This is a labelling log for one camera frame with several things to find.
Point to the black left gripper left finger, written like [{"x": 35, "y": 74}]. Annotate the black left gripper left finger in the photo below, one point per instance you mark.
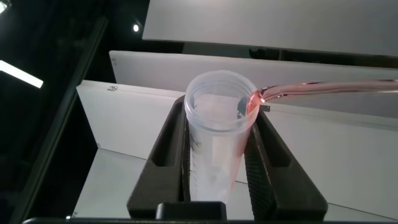
[{"x": 164, "y": 186}]

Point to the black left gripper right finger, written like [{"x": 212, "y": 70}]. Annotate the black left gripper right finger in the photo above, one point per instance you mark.
[{"x": 280, "y": 189}]

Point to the test tube with red pigment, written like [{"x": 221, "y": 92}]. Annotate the test tube with red pigment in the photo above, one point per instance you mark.
[{"x": 217, "y": 174}]

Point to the small metal hinge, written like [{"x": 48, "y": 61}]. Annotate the small metal hinge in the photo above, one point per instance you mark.
[{"x": 265, "y": 108}]

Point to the long ceiling light strip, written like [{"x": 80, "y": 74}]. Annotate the long ceiling light strip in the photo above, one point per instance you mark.
[{"x": 21, "y": 74}]

